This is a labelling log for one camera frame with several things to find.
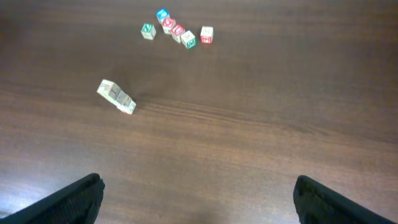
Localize green edged picture block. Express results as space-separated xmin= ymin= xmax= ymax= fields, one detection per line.
xmin=180 ymin=30 xmax=197 ymax=49

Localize plain picture wooden block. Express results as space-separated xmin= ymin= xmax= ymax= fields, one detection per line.
xmin=116 ymin=90 xmax=131 ymax=106

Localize red U wooden block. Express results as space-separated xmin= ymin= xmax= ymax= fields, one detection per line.
xmin=171 ymin=24 xmax=185 ymax=44

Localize yellow picture wooden block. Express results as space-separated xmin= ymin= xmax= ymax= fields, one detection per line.
xmin=117 ymin=100 xmax=136 ymax=115

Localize red C wooden block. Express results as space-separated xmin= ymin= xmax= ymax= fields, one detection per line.
xmin=162 ymin=17 xmax=177 ymax=35

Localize red edged picture block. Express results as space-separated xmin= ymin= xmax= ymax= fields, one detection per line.
xmin=200 ymin=26 xmax=214 ymax=44

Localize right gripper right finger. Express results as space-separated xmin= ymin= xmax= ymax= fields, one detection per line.
xmin=293 ymin=175 xmax=395 ymax=224

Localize blue L wooden block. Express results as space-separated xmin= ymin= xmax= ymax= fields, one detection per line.
xmin=155 ymin=8 xmax=170 ymax=24

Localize green N wooden block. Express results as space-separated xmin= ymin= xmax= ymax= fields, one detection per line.
xmin=141 ymin=23 xmax=156 ymax=40

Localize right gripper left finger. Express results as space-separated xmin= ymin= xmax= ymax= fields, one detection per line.
xmin=1 ymin=173 xmax=105 ymax=224

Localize red picture wooden block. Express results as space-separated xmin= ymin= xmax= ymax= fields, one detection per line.
xmin=96 ymin=80 xmax=114 ymax=98

